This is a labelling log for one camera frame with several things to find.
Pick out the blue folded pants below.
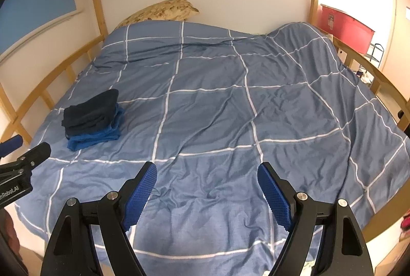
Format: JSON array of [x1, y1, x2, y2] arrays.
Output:
[[66, 105, 125, 151]]

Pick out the red cabinet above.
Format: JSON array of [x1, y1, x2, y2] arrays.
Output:
[[320, 4, 376, 56]]

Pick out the beige patterned pillow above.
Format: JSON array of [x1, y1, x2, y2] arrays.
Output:
[[117, 0, 200, 29]]

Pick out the person's left forearm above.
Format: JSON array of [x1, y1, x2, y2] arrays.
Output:
[[0, 209, 20, 264]]

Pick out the dark navy pants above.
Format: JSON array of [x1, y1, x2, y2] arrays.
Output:
[[62, 89, 120, 137]]

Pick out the blue checked blanket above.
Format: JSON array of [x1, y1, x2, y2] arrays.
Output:
[[14, 21, 406, 273]]

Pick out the blue wall panel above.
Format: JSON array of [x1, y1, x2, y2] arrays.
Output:
[[0, 0, 79, 54]]

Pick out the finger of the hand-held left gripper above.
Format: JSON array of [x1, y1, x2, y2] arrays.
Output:
[[0, 135, 24, 155], [18, 142, 52, 169]]

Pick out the pink cloth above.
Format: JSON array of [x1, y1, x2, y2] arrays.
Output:
[[400, 211, 410, 236]]

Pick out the wooden bed frame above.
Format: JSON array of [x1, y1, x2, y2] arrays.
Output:
[[0, 0, 410, 246]]

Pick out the black wire cart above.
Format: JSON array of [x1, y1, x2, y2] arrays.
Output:
[[365, 43, 385, 69]]

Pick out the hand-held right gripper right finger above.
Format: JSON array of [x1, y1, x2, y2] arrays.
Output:
[[257, 162, 374, 276]]

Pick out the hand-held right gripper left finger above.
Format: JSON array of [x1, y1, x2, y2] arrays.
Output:
[[40, 162, 158, 276]]

